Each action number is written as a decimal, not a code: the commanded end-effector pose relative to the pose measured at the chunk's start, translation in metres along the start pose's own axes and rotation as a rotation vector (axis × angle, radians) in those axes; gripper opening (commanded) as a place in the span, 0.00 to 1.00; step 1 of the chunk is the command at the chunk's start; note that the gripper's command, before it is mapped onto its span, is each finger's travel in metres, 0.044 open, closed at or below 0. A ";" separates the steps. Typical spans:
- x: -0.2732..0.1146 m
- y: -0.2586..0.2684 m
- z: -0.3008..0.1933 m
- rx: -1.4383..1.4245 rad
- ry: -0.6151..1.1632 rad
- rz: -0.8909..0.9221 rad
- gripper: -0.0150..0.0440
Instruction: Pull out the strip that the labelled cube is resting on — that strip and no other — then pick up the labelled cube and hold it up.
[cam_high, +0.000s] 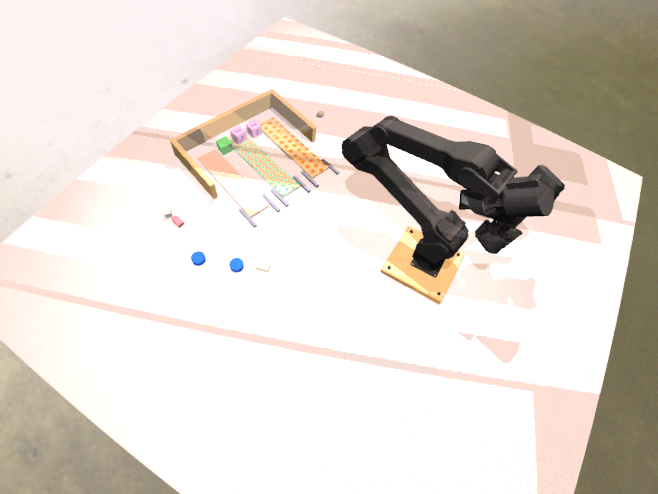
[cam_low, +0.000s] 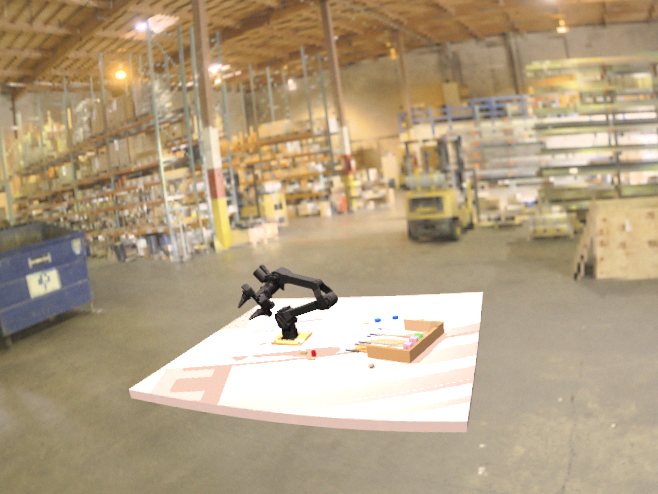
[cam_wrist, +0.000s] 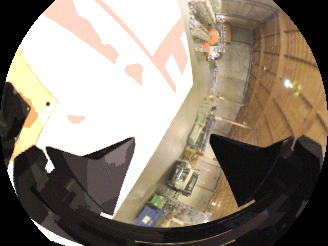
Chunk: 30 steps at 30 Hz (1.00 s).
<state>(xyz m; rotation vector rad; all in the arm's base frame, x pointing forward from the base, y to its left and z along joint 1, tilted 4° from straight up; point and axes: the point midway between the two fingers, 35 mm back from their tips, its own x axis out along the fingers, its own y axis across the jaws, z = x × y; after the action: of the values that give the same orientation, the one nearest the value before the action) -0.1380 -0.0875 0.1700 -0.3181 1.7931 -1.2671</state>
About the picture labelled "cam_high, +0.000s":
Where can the blue cylinder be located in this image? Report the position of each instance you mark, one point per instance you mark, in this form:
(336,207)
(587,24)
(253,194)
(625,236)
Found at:
(237,265)
(198,258)

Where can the cream strip with cyan dots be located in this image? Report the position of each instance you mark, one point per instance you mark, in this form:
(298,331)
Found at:
(276,177)

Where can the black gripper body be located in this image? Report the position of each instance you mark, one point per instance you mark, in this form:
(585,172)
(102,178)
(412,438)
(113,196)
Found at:
(493,239)

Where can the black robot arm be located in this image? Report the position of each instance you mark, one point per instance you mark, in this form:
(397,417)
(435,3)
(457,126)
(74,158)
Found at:
(470,164)

